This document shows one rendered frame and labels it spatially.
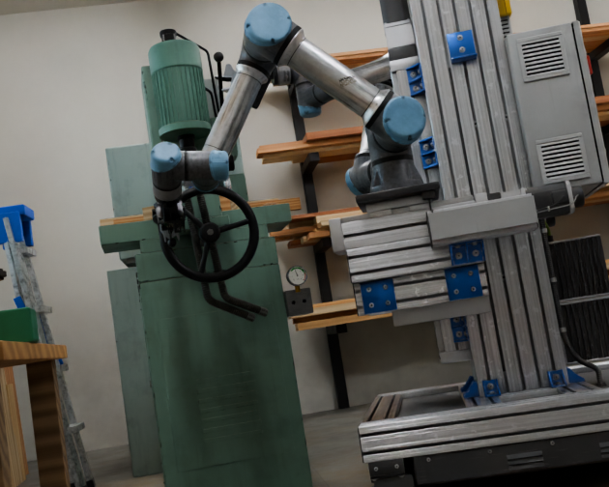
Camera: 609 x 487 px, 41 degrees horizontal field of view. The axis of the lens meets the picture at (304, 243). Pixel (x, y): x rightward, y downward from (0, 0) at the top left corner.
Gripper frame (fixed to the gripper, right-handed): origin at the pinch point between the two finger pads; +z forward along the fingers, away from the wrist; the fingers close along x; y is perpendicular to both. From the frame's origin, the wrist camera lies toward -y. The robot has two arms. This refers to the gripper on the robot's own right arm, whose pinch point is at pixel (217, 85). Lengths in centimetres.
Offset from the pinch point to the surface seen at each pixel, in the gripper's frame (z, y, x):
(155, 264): 29, -42, 41
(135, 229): 33, -32, 35
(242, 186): -6.1, -37.8, -0.1
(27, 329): 50, 18, 162
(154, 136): 22.1, -21.1, -15.4
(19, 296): 80, -84, -25
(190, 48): 7.1, 11.2, -7.5
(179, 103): 13.6, -3.5, 4.3
